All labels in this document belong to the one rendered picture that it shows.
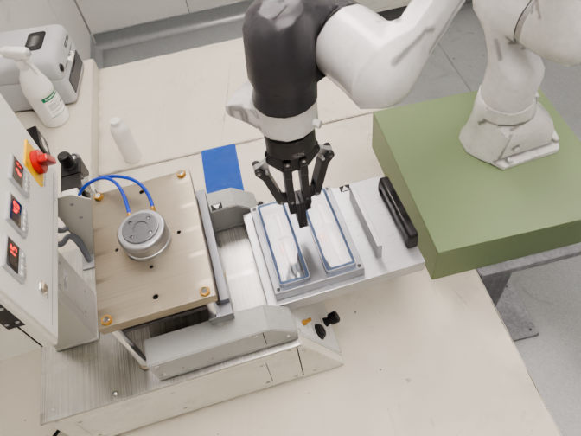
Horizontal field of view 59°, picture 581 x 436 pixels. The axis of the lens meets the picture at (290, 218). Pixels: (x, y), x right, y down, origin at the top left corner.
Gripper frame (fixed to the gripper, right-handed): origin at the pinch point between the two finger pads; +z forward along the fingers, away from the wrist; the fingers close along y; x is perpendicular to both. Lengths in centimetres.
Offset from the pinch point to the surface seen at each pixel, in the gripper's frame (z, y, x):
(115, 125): 19, -37, 56
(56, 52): 13, -51, 87
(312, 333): 20.8, -2.9, -13.7
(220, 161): 33, -13, 48
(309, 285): 8.6, -1.7, -10.3
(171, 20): 101, -26, 238
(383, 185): 6.6, 17.6, 5.5
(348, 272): 8.1, 5.5, -10.1
